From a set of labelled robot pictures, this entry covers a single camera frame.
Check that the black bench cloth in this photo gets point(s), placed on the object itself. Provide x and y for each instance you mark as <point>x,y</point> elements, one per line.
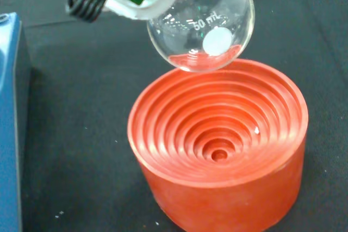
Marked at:
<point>81,107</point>

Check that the blue magnetic stirrer heater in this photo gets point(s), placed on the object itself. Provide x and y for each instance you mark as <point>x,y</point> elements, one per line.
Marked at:
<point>11,107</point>

